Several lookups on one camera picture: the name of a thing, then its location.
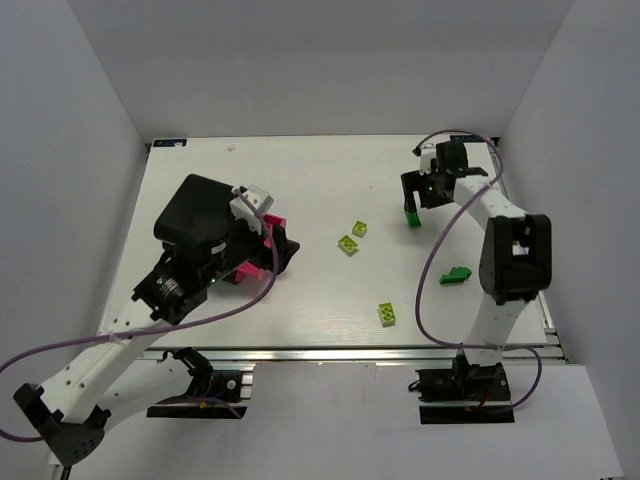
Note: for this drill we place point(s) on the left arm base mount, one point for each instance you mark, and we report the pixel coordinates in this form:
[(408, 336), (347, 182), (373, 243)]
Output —
[(214, 393)]

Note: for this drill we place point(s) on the right blue corner label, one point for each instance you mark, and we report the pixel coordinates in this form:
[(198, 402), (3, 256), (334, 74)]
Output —
[(470, 138)]

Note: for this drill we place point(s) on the green lego plate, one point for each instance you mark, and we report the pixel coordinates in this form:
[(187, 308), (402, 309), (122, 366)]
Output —
[(413, 219)]

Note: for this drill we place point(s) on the lime rectangular lego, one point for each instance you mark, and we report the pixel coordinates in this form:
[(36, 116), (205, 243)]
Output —
[(348, 245)]

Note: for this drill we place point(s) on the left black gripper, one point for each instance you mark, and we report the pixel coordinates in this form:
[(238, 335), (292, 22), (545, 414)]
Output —
[(273, 245)]

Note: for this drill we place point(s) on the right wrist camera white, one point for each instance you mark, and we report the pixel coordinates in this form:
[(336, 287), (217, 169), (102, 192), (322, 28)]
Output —
[(426, 155)]

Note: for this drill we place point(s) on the lime square lego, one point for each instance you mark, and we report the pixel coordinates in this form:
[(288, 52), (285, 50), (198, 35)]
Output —
[(359, 228)]

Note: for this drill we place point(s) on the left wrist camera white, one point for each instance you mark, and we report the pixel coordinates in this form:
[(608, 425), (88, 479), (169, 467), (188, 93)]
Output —
[(250, 204)]

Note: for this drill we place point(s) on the blue corner label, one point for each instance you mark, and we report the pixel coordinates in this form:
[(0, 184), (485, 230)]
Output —
[(470, 138), (169, 143)]

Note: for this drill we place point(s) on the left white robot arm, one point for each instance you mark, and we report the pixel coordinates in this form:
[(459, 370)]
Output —
[(73, 410)]

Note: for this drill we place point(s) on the black drawer cabinet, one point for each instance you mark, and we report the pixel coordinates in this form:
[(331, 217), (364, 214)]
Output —
[(198, 218)]

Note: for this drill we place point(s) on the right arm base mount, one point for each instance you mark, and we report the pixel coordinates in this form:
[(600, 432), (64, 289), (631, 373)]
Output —
[(446, 398)]

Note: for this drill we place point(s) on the aluminium table front rail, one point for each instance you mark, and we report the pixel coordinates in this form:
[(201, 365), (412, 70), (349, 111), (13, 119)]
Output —
[(553, 353)]

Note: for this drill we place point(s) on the pink drawer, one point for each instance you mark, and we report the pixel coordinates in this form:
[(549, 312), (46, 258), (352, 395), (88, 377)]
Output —
[(262, 261)]

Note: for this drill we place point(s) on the green stepped lego piece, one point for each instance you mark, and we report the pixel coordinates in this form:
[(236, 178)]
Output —
[(457, 275)]

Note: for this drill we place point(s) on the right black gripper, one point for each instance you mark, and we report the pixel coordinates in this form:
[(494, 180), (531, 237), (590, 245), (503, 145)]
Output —
[(413, 185)]

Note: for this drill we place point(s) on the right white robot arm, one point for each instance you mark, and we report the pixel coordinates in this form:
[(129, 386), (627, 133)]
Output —
[(516, 256)]

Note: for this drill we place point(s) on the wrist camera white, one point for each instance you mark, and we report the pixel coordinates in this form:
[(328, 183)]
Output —
[(250, 204), (426, 155)]

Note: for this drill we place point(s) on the left blue corner label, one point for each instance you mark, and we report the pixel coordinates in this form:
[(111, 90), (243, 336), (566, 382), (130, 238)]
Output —
[(169, 143)]

